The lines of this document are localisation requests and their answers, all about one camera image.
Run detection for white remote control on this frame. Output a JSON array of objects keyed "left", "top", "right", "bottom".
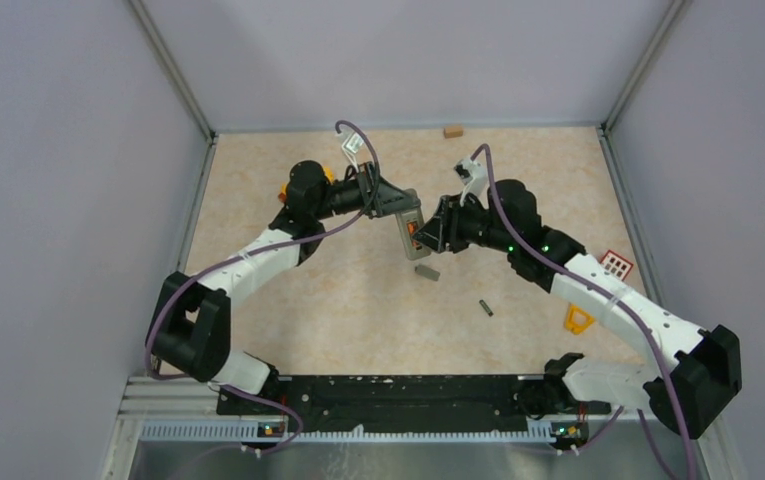
[{"left": 395, "top": 205, "right": 431, "bottom": 261}]

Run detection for yellow toy piece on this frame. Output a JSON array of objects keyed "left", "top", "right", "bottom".
[{"left": 563, "top": 304, "right": 596, "bottom": 335}]

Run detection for dark green AA battery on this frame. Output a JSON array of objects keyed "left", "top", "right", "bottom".
[{"left": 478, "top": 299, "right": 494, "bottom": 317}]

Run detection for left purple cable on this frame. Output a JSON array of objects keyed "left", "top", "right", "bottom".
[{"left": 143, "top": 119, "right": 383, "bottom": 455}]

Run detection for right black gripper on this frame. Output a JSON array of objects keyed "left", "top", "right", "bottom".
[{"left": 412, "top": 191, "right": 515, "bottom": 255}]

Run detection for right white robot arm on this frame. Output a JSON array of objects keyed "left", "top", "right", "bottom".
[{"left": 408, "top": 179, "right": 743, "bottom": 440}]

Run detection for small wooden block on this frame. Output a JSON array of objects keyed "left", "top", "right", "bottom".
[{"left": 442, "top": 125, "right": 464, "bottom": 139}]

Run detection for small grey battery lid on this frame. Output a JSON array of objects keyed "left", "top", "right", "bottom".
[{"left": 414, "top": 264, "right": 440, "bottom": 282}]

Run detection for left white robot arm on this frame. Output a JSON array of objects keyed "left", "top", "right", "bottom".
[{"left": 145, "top": 160, "right": 422, "bottom": 414}]

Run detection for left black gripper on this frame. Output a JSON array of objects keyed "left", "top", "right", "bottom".
[{"left": 313, "top": 161, "right": 420, "bottom": 221}]

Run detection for red white toy panel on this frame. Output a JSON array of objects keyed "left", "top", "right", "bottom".
[{"left": 600, "top": 250, "right": 635, "bottom": 281}]

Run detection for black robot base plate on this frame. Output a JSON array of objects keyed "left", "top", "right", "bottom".
[{"left": 216, "top": 374, "right": 612, "bottom": 434}]

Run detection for grey slotted cable duct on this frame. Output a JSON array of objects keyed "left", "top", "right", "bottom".
[{"left": 139, "top": 420, "right": 555, "bottom": 443}]

